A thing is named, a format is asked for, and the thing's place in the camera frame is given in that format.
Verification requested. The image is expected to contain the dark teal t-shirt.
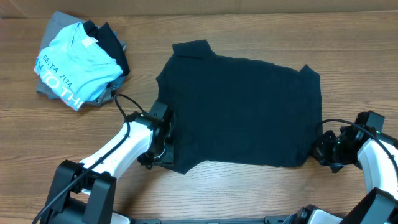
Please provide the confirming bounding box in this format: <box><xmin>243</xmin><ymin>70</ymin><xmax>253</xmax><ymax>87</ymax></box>
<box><xmin>157</xmin><ymin>40</ymin><xmax>322</xmax><ymax>174</ymax></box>

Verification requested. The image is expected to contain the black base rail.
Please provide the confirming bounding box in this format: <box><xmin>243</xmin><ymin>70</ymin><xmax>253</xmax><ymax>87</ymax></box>
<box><xmin>131</xmin><ymin>215</ymin><xmax>288</xmax><ymax>224</ymax></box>

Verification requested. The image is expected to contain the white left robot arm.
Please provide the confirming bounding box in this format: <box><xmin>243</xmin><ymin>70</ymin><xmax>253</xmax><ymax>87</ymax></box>
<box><xmin>37</xmin><ymin>108</ymin><xmax>175</xmax><ymax>224</ymax></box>

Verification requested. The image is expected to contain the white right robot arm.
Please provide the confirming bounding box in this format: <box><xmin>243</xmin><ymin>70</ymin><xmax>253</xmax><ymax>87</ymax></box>
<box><xmin>283</xmin><ymin>123</ymin><xmax>397</xmax><ymax>224</ymax></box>

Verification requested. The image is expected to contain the light blue printed t-shirt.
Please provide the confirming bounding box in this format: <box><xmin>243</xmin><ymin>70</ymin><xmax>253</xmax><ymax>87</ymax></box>
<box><xmin>34</xmin><ymin>22</ymin><xmax>123</xmax><ymax>111</ymax></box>

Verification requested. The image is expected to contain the black folded garment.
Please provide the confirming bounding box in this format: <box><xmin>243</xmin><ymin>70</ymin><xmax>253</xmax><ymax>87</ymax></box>
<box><xmin>83</xmin><ymin>21</ymin><xmax>130</xmax><ymax>77</ymax></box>

